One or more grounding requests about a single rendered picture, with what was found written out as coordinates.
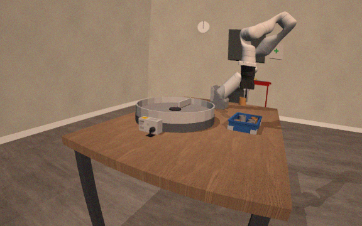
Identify blue crate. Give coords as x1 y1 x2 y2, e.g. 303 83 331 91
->
227 112 262 135

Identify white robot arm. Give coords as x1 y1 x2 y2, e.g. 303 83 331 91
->
217 11 297 99

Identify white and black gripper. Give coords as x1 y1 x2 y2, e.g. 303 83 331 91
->
238 56 257 102

